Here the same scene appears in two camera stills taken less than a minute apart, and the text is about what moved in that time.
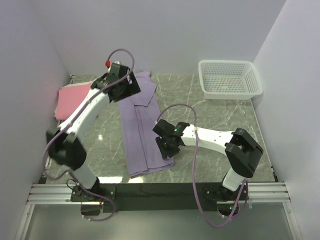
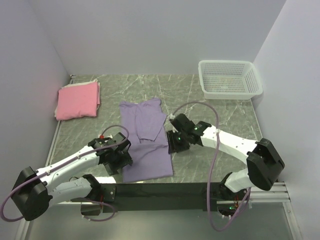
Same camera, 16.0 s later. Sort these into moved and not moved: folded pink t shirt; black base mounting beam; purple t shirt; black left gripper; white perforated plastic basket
Moved: black left gripper; purple t shirt
Not moved: white perforated plastic basket; black base mounting beam; folded pink t shirt
